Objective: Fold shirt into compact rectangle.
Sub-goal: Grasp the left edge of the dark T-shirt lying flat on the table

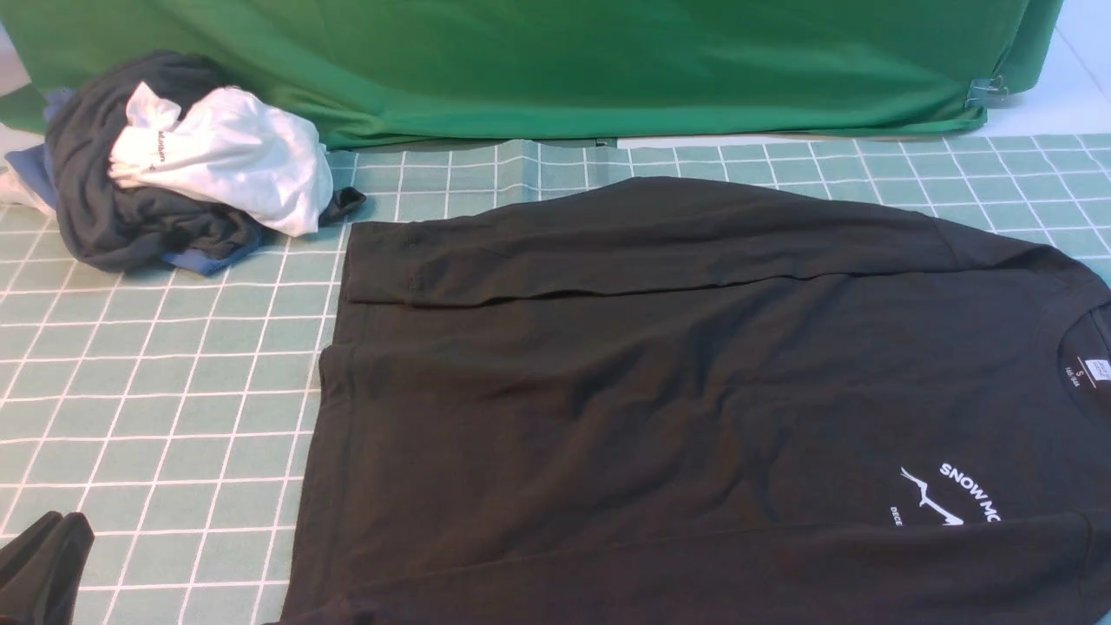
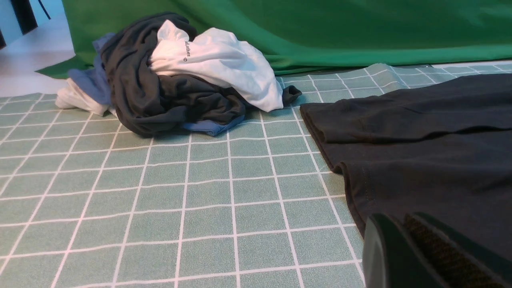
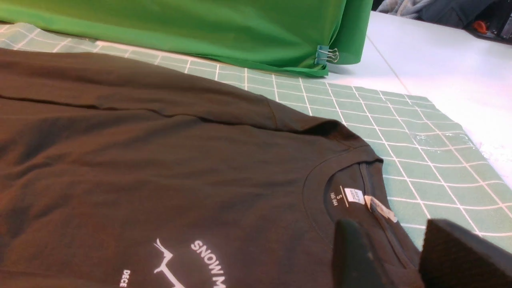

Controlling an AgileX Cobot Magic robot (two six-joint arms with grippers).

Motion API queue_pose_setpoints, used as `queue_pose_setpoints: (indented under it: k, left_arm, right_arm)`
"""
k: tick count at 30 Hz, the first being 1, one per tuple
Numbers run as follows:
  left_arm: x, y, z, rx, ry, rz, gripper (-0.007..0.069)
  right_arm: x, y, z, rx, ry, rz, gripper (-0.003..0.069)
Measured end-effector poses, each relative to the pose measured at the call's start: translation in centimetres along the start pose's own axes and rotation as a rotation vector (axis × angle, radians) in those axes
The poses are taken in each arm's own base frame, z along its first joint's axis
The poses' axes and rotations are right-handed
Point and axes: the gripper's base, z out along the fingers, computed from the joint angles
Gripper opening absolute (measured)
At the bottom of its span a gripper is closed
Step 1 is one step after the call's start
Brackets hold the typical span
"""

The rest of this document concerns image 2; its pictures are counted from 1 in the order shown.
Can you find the white crumpled shirt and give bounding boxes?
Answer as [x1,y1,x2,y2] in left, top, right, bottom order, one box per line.
[150,20,284,112]

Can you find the blue crumpled garment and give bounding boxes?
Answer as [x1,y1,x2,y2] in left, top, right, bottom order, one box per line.
[68,55,246,136]

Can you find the dark gray crumpled garment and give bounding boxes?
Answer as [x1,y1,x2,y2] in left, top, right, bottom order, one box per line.
[99,12,302,136]

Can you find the dark gray long-sleeved shirt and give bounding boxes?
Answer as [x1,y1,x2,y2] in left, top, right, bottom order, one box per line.
[300,74,512,260]

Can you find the white cream crumpled garment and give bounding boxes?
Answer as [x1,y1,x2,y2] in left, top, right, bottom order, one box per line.
[55,78,117,117]

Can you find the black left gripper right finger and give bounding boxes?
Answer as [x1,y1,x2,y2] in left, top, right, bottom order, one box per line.
[404,213,511,288]

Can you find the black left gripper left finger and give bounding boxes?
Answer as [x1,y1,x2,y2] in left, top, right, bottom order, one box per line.
[362,214,440,288]

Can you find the green backdrop cloth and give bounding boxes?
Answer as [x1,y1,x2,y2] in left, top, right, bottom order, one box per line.
[40,0,512,79]

